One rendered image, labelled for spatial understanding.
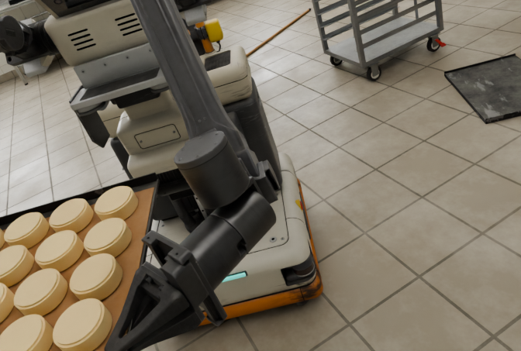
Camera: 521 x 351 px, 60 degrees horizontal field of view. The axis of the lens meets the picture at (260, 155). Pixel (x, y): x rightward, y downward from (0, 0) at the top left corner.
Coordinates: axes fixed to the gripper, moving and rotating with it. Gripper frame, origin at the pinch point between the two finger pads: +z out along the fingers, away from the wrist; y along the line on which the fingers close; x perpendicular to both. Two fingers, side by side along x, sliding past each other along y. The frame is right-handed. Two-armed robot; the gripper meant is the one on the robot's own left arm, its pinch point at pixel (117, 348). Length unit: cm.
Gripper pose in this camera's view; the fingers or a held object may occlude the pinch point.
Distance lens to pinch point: 45.3
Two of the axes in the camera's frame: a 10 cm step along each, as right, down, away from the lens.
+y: 2.9, 7.8, 5.5
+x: -7.2, -2.0, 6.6
